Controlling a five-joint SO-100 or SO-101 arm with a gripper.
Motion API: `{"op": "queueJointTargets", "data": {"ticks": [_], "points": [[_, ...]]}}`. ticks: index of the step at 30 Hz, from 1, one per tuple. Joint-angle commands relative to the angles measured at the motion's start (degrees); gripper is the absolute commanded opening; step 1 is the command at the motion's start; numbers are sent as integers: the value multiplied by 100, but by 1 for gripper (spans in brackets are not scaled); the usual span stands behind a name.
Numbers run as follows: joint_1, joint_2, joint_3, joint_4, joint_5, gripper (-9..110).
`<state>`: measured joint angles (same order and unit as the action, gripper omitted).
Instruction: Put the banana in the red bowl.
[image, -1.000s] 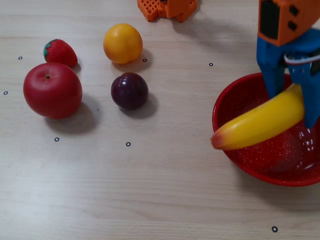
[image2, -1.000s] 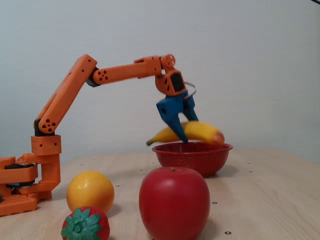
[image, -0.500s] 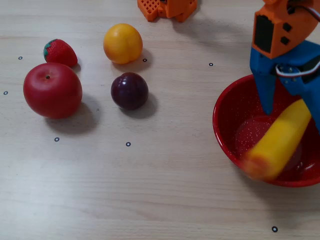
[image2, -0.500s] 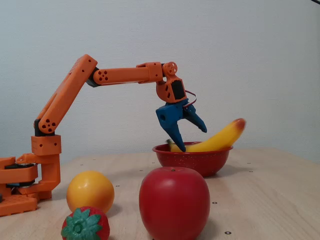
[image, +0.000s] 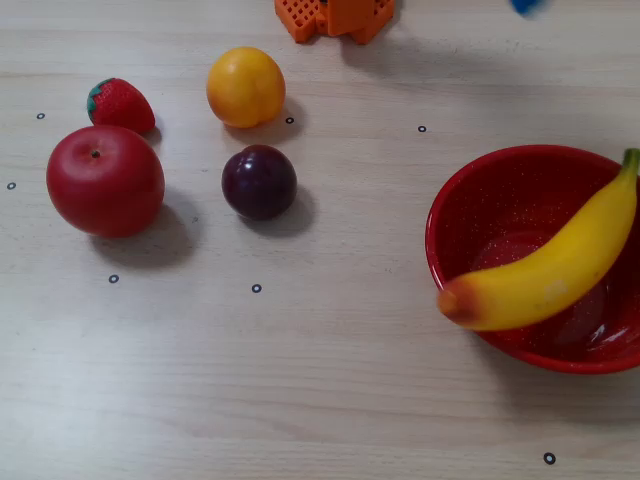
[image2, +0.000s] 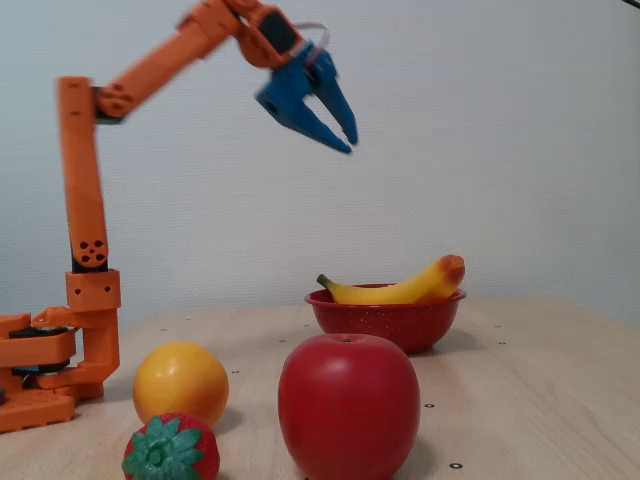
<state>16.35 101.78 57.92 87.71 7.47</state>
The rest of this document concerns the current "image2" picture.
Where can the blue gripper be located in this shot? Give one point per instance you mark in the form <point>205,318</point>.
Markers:
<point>296,94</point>

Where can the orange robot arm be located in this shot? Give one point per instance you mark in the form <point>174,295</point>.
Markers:
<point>82,200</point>

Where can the red speckled bowl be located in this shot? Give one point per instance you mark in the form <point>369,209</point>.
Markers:
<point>390,325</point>

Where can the red toy apple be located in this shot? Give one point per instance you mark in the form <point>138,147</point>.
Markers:
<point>347,405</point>

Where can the yellow toy banana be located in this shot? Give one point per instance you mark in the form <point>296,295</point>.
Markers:
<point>400,292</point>

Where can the red toy strawberry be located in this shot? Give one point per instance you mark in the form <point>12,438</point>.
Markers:
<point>200,450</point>

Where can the orange toy peach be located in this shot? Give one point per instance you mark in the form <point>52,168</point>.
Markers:
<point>180,380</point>

